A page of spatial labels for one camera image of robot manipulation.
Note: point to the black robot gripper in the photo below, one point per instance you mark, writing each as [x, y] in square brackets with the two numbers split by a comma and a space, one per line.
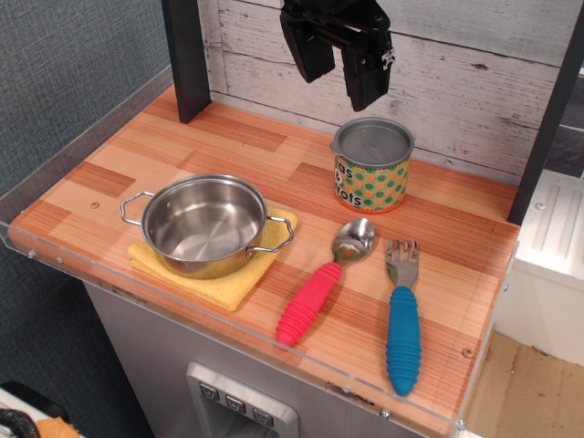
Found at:
[367, 59]

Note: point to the blue handled metal fork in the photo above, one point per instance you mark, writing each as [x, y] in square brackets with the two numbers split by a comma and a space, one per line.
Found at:
[403, 346]

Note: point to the silver metal pan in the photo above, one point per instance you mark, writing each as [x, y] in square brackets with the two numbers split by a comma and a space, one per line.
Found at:
[207, 226]

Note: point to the peas and carrots can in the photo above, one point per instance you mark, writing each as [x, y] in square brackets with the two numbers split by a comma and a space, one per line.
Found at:
[372, 161]

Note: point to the clear acrylic table guard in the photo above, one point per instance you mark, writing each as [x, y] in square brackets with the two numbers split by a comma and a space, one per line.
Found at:
[78, 213]

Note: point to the yellow folded cloth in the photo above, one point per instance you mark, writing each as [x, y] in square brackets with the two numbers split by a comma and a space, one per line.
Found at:
[226, 292]

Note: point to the white plastic side unit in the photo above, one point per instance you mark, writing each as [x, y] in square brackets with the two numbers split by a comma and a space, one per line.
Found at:
[541, 303]

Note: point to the silver dispenser button panel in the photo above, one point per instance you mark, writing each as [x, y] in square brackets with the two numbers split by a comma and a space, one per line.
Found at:
[239, 403]

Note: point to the orange object bottom left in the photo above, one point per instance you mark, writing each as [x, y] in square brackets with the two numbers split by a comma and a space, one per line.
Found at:
[56, 428]

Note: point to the dark left vertical post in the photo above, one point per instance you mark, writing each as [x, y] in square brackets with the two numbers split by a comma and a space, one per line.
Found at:
[187, 55]

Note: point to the dark vertical post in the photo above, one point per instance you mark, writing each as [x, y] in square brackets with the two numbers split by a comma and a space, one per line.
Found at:
[187, 55]
[557, 103]

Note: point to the pink handled metal spoon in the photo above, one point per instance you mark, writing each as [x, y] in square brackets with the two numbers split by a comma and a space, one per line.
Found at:
[353, 242]

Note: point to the dark right vertical post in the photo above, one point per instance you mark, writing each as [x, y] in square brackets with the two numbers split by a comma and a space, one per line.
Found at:
[557, 103]

